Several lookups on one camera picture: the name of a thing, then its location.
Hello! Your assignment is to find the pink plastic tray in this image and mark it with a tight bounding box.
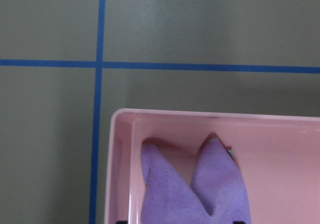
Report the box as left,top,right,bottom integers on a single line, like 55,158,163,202
104,108,320,224

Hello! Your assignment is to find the purple cloth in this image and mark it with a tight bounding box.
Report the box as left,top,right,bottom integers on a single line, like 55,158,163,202
140,137,252,224

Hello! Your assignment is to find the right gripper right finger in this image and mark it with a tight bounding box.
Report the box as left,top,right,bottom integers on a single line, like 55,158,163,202
232,220,250,224

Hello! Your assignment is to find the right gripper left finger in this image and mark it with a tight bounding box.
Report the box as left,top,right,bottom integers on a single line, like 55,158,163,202
116,220,128,224

